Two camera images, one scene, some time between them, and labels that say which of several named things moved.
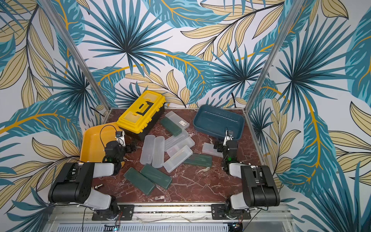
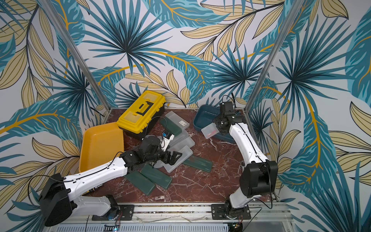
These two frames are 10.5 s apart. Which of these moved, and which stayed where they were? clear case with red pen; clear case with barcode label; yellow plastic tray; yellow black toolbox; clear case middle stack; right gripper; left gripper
Moved: clear case with red pen; left gripper; right gripper
Stayed: clear case middle stack; yellow plastic tray; yellow black toolbox; clear case with barcode label
